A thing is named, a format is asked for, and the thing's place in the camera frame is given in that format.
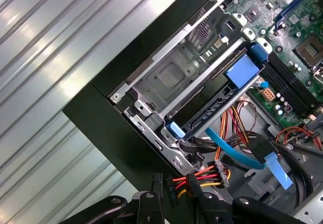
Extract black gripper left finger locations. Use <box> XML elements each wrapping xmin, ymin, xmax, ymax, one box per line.
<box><xmin>59</xmin><ymin>173</ymin><xmax>165</xmax><ymax>224</ymax></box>

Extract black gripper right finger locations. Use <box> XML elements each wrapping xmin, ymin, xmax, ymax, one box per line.
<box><xmin>186</xmin><ymin>173</ymin><xmax>301</xmax><ymax>224</ymax></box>

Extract red yellow power wire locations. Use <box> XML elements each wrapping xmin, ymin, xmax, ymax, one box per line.
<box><xmin>166</xmin><ymin>158</ymin><xmax>232</xmax><ymax>207</ymax></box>

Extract blue data wire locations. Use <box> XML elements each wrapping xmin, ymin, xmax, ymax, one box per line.
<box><xmin>204</xmin><ymin>127</ymin><xmax>294</xmax><ymax>191</ymax></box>

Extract hard disk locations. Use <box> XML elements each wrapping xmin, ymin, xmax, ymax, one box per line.
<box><xmin>161</xmin><ymin>42</ymin><xmax>268</xmax><ymax>142</ymax></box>

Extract metal disk bay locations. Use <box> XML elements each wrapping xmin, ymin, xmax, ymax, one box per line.
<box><xmin>108</xmin><ymin>22</ymin><xmax>273</xmax><ymax>177</ymax></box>

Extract black open PC case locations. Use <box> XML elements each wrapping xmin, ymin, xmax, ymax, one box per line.
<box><xmin>62</xmin><ymin>0</ymin><xmax>323</xmax><ymax>224</ymax></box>

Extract pink motherboard connector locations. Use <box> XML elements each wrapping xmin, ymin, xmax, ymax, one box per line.
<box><xmin>261</xmin><ymin>87</ymin><xmax>276</xmax><ymax>102</ymax></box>

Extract black RAM slot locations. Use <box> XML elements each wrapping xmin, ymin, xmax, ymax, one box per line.
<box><xmin>271</xmin><ymin>52</ymin><xmax>320</xmax><ymax>107</ymax></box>
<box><xmin>265</xmin><ymin>60</ymin><xmax>313</xmax><ymax>113</ymax></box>
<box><xmin>262</xmin><ymin>64</ymin><xmax>310</xmax><ymax>116</ymax></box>
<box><xmin>267</xmin><ymin>56</ymin><xmax>316</xmax><ymax>110</ymax></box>

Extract CPU socket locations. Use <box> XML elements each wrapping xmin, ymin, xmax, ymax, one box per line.
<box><xmin>294</xmin><ymin>34</ymin><xmax>323</xmax><ymax>68</ymax></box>

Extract green motherboard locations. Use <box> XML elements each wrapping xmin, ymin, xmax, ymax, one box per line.
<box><xmin>222</xmin><ymin>0</ymin><xmax>323</xmax><ymax>124</ymax></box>

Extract blue expansion slot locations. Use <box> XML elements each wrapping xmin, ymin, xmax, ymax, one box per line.
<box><xmin>274</xmin><ymin>0</ymin><xmax>311</xmax><ymax>29</ymax></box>

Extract orange red wire bundle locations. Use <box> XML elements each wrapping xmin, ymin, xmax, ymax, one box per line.
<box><xmin>218</xmin><ymin>100</ymin><xmax>323</xmax><ymax>159</ymax></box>

